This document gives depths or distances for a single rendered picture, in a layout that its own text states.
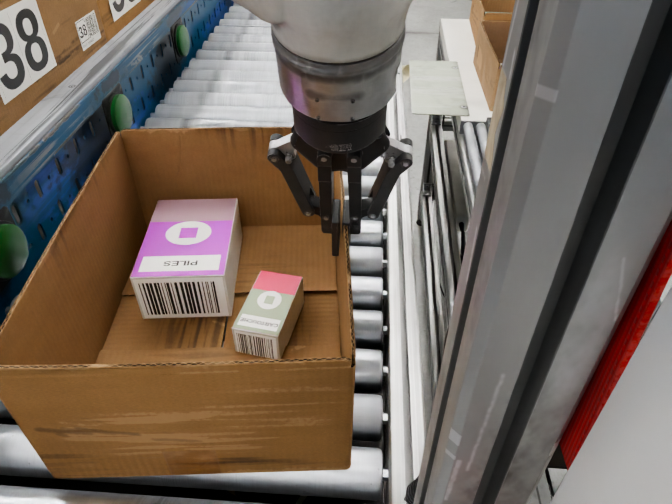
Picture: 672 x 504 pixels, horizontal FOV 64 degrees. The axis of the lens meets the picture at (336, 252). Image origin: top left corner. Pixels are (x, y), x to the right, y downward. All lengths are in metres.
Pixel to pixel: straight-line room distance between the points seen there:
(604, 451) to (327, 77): 0.26
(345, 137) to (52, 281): 0.33
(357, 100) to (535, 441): 0.25
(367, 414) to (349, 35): 0.40
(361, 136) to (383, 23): 0.11
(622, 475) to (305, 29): 0.27
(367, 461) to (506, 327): 0.42
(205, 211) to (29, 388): 0.35
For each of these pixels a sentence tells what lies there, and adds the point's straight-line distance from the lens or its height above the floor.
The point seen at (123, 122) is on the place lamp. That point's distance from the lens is 1.07.
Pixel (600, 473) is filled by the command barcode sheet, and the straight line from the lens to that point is 0.19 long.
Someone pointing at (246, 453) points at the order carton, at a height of 0.79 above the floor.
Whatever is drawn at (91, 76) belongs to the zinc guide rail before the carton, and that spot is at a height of 0.89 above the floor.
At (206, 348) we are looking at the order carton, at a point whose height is 0.76.
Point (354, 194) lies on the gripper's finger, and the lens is 0.51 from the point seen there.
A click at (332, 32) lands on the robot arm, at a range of 0.33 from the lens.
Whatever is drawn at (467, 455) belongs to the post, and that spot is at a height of 1.07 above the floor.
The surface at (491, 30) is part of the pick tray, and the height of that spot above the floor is 0.83.
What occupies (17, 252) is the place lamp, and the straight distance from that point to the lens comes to 0.80.
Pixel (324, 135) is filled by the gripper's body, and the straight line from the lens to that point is 0.41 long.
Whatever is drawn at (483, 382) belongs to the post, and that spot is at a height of 1.11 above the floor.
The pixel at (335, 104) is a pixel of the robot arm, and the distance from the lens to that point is 0.38.
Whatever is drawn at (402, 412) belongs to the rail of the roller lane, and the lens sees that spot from 0.61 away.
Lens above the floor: 1.25
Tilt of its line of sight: 40 degrees down
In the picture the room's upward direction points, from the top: straight up
